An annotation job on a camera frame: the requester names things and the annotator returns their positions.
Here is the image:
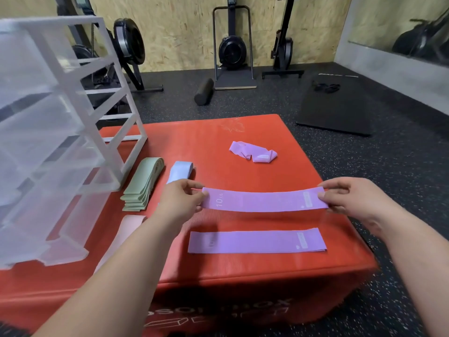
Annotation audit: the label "black ski machine with stand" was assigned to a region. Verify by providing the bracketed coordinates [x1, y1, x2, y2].
[212, 0, 258, 91]

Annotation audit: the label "person's right hand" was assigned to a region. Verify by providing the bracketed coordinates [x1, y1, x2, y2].
[317, 177, 402, 235]

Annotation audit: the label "black exercise mat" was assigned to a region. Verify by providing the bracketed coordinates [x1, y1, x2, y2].
[296, 75, 372, 137]

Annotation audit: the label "black upright rowing machine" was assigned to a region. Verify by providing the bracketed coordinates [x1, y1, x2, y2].
[262, 0, 305, 80]

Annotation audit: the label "person's left forearm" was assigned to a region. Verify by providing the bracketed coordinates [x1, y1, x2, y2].
[33, 213, 183, 337]

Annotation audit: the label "person's left hand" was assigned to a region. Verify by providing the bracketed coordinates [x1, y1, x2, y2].
[154, 178, 210, 228]

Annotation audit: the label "clear plastic drawer unit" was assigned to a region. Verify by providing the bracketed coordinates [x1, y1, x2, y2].
[0, 15, 148, 192]

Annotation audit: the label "person's right forearm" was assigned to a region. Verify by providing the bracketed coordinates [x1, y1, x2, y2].
[371, 206, 449, 337]

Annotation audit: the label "black foam roller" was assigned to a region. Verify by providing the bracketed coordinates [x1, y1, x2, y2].
[194, 78, 215, 106]

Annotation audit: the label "translucent plastic drawer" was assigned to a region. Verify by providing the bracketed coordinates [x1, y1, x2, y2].
[38, 191, 111, 266]
[0, 94, 106, 207]
[0, 31, 60, 109]
[0, 136, 120, 270]

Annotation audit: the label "red soft plyo box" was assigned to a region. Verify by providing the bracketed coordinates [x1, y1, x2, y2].
[0, 114, 378, 337]

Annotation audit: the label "wall mirror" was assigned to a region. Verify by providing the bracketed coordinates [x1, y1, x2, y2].
[348, 0, 449, 67]

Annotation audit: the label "stack of pink bands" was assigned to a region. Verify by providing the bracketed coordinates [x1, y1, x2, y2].
[94, 215, 147, 274]

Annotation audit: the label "stack of green bands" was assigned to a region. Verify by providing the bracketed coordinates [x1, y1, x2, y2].
[120, 157, 166, 212]

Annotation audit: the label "black straps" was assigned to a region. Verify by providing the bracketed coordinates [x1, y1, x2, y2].
[312, 81, 341, 94]

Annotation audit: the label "stack of blue bands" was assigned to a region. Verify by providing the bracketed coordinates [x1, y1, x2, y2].
[166, 161, 194, 185]

